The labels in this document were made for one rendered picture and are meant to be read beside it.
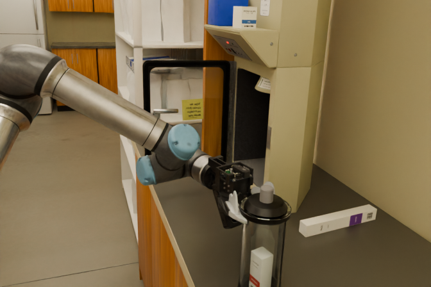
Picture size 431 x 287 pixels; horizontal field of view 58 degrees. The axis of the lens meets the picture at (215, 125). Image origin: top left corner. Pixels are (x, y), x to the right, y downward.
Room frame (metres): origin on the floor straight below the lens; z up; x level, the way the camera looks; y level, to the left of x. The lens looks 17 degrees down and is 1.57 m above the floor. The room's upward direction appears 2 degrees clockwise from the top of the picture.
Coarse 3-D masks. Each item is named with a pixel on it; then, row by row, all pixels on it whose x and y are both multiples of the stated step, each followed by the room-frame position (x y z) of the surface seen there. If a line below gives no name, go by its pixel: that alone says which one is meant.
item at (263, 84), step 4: (260, 76) 1.24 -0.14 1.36; (260, 80) 1.22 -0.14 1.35; (264, 80) 1.20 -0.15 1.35; (268, 80) 1.19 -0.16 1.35; (260, 84) 1.20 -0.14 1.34; (264, 84) 1.19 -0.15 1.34; (268, 84) 1.18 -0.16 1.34; (256, 88) 1.22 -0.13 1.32; (260, 88) 1.19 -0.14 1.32; (264, 88) 1.18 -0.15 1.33; (268, 88) 1.17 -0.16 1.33; (264, 92) 1.18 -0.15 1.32; (268, 92) 1.17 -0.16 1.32
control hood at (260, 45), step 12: (228, 36) 1.15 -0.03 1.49; (240, 36) 1.05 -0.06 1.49; (252, 36) 1.04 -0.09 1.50; (264, 36) 1.06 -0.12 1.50; (276, 36) 1.07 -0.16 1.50; (252, 48) 1.05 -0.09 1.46; (264, 48) 1.06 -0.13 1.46; (276, 48) 1.07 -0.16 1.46; (252, 60) 1.15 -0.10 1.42; (264, 60) 1.06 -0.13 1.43; (276, 60) 1.07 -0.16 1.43
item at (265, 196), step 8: (264, 192) 0.72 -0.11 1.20; (272, 192) 0.72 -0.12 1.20; (248, 200) 0.73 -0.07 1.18; (256, 200) 0.73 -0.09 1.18; (264, 200) 0.72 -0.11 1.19; (272, 200) 0.72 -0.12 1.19; (280, 200) 0.73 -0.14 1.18; (248, 208) 0.71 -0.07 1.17; (256, 208) 0.70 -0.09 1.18; (264, 208) 0.70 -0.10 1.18; (272, 208) 0.70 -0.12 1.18; (280, 208) 0.70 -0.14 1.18; (264, 216) 0.69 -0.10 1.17; (272, 216) 0.69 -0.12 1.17
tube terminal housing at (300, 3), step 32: (256, 0) 1.22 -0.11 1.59; (288, 0) 1.08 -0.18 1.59; (320, 0) 1.13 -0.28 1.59; (288, 32) 1.08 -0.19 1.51; (320, 32) 1.18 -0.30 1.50; (256, 64) 1.20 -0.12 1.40; (288, 64) 1.08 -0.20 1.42; (320, 64) 1.23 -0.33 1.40; (288, 96) 1.09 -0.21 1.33; (320, 96) 1.28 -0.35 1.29; (288, 128) 1.09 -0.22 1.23; (288, 160) 1.09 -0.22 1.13; (288, 192) 1.10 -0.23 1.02
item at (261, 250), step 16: (288, 208) 0.72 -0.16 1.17; (256, 224) 0.69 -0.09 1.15; (272, 224) 0.68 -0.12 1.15; (256, 240) 0.69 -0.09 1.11; (272, 240) 0.69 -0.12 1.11; (256, 256) 0.69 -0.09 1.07; (272, 256) 0.69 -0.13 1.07; (240, 272) 0.73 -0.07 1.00; (256, 272) 0.69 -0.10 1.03; (272, 272) 0.69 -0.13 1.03
